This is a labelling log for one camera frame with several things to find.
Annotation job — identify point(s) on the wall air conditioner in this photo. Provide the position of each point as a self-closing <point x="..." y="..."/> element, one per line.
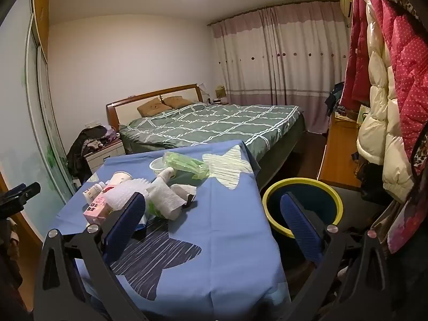
<point x="346" y="0"/>

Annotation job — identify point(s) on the bed with green quilt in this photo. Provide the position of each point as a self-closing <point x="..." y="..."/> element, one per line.
<point x="214" y="123"/>

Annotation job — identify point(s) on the small white tissue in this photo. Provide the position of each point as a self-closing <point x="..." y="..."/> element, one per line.
<point x="164" y="176"/>

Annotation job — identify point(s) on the sliding wardrobe doors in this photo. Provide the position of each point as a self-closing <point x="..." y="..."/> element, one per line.
<point x="26" y="123"/>

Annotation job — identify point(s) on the small bedside table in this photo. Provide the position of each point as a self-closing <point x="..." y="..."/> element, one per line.
<point x="219" y="101"/>

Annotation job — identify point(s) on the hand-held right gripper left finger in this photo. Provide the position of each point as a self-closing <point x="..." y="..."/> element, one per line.
<point x="127" y="217"/>

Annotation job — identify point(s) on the white plastic bottle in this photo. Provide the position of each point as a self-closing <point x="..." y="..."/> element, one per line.
<point x="93" y="190"/>

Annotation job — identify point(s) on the brown pillow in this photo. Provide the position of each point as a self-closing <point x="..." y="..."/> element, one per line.
<point x="179" y="102"/>
<point x="153" y="107"/>

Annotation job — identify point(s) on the black bag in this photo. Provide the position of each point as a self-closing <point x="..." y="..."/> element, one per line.
<point x="373" y="182"/>

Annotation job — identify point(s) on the blue star printed tablecloth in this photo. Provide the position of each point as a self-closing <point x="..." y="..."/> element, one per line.
<point x="227" y="240"/>

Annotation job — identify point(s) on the green plastic bag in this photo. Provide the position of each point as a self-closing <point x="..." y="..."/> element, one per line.
<point x="187" y="169"/>

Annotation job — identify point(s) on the dark clothes heap on desk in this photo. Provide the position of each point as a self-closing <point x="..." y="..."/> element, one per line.
<point x="336" y="98"/>

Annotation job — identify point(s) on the white and green box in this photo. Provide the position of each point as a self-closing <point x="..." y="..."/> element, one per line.
<point x="362" y="115"/>

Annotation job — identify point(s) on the dark clothes pile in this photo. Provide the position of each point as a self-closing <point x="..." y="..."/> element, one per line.
<point x="78" y="153"/>

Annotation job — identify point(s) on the white paper cup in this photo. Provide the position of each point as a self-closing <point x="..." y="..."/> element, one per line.
<point x="120" y="177"/>

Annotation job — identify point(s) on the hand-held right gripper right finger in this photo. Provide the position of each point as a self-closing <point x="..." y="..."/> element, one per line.
<point x="299" y="227"/>

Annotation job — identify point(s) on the long wooden desk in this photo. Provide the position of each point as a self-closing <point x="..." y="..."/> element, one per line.
<point x="341" y="153"/>

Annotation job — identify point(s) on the white plastic bowl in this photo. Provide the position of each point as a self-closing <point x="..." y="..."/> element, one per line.
<point x="156" y="168"/>

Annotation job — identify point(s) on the white nightstand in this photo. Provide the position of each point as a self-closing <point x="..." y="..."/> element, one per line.
<point x="103" y="157"/>

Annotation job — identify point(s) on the yellow rimmed dark bin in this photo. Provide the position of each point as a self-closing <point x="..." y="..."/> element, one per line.
<point x="321" y="204"/>

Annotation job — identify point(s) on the white paper napkin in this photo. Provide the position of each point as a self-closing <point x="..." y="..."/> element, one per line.
<point x="185" y="190"/>

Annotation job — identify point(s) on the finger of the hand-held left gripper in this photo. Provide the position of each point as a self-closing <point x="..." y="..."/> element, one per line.
<point x="26" y="192"/>

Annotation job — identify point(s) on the tan box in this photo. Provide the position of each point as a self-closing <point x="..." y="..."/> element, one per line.
<point x="220" y="92"/>

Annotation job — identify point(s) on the large paper towel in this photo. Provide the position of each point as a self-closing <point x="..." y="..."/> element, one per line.
<point x="167" y="202"/>

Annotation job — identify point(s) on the pink drink carton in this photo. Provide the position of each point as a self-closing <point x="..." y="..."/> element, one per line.
<point x="97" y="212"/>

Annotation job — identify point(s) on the white bubble wrap piece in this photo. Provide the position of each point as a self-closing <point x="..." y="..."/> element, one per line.
<point x="127" y="189"/>

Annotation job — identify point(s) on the pink and white curtain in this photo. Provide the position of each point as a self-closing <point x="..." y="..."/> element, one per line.
<point x="281" y="57"/>

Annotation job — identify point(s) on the pink dotted quilted jacket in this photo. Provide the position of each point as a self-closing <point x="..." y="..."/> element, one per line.
<point x="408" y="90"/>

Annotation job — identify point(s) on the wooden bed headboard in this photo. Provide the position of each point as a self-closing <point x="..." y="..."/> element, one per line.
<point x="123" y="107"/>

